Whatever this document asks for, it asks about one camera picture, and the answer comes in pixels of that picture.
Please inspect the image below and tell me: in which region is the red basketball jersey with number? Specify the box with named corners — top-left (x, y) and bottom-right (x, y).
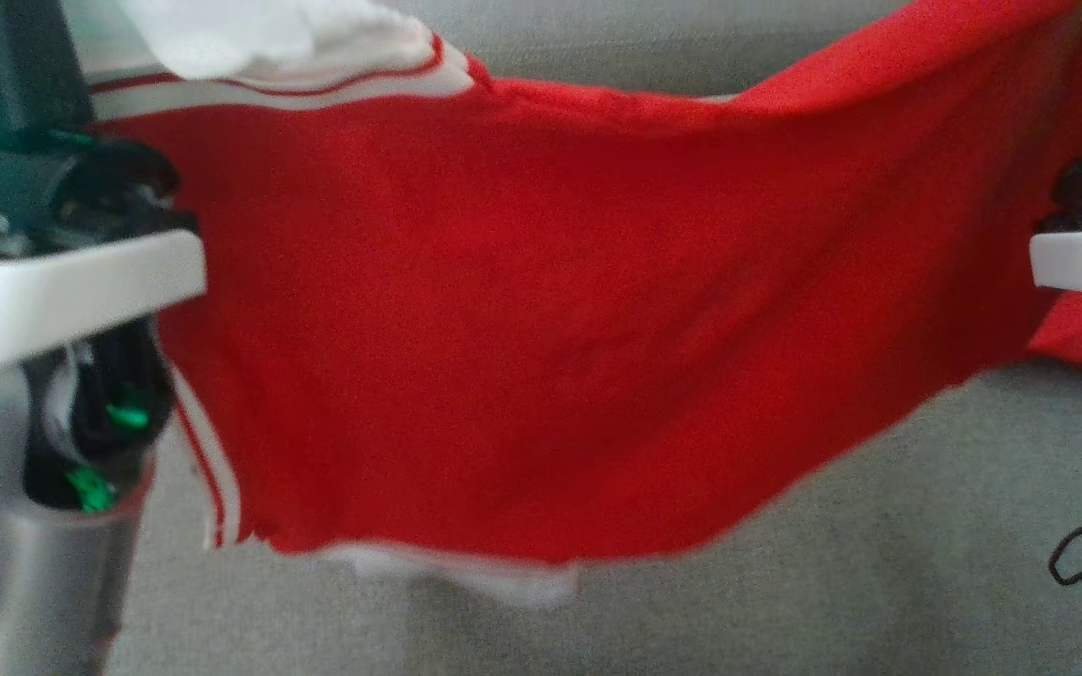
top-left (62, 0), bottom-right (1082, 607)

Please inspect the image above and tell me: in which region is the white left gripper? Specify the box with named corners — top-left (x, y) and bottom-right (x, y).
top-left (0, 124), bottom-right (208, 376)

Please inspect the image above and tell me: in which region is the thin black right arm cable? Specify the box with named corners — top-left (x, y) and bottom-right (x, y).
top-left (1048, 515), bottom-right (1082, 588)

